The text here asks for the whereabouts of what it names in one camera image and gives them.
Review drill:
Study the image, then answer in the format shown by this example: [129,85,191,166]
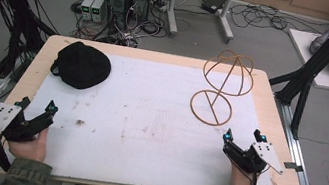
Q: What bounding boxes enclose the black computer tower green label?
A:
[100,0,133,32]

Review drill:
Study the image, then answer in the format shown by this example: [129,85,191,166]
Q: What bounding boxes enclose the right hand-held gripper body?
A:
[222,135,289,180]

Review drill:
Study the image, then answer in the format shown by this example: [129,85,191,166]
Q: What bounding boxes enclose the grey power supply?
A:
[88,0,110,25]
[77,0,97,23]

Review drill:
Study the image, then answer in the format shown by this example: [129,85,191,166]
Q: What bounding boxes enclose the black cap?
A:
[47,37,116,95]

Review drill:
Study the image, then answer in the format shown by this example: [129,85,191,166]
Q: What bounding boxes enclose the white desk leg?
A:
[161,0,184,38]
[213,0,242,45]

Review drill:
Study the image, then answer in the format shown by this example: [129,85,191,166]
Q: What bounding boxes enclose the black tape strip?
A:
[281,160,306,174]

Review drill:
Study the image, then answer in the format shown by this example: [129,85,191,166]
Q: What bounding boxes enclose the person's right hand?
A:
[227,161,262,185]

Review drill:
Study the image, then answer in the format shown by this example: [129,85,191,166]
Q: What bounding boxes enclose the person's left hand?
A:
[5,121,51,165]

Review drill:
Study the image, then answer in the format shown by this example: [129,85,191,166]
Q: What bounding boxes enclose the wooden hat stand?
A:
[186,45,259,132]

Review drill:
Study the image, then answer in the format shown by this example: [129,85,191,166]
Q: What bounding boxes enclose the mixed cable tangle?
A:
[64,0,177,54]

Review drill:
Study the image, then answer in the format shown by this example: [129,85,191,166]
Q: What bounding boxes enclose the black flat box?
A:
[199,0,228,16]

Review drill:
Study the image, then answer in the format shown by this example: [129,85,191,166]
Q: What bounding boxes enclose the white table mat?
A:
[0,38,295,185]

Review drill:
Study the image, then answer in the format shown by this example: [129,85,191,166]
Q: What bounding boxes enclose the black cable tangle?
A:
[227,0,329,44]

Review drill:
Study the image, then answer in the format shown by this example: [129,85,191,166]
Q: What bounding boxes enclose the black frame strut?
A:
[260,0,329,145]

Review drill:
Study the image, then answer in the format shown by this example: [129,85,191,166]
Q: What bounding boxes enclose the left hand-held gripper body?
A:
[0,102,49,148]

